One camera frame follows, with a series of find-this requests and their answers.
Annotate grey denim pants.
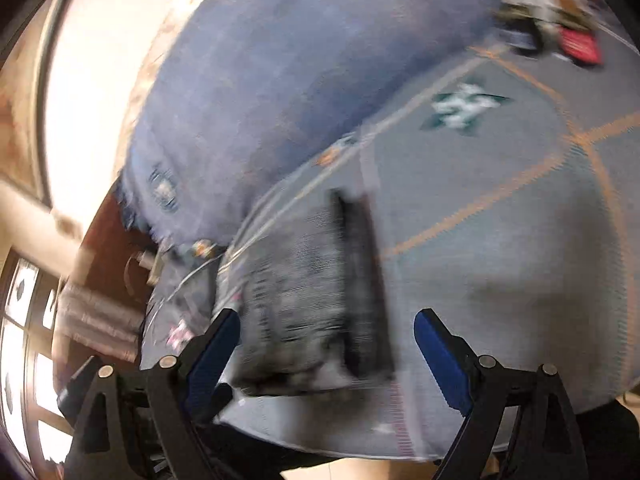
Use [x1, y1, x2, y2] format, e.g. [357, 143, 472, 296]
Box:
[215, 187, 396, 396]

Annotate white power strip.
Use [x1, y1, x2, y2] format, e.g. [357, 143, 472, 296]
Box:
[132, 247, 166, 286]

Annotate black jar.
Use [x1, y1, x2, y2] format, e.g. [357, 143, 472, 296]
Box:
[500, 5, 546, 56]

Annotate red jar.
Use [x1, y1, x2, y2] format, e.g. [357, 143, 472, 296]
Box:
[555, 25, 603, 68]

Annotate wooden framed window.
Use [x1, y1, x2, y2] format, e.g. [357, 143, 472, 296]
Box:
[0, 255, 76, 466]

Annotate brown wooden headboard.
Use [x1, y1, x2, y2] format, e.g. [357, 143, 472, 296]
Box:
[75, 180, 166, 361]

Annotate blue plaid pillow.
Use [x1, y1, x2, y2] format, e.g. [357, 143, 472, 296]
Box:
[117, 0, 506, 246]

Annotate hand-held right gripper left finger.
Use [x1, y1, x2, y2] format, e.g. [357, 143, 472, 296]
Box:
[62, 307, 241, 480]

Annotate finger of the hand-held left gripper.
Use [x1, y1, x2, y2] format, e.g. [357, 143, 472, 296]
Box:
[212, 382, 235, 423]
[57, 355, 101, 411]

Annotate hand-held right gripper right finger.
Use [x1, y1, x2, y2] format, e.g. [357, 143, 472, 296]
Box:
[413, 308, 591, 480]

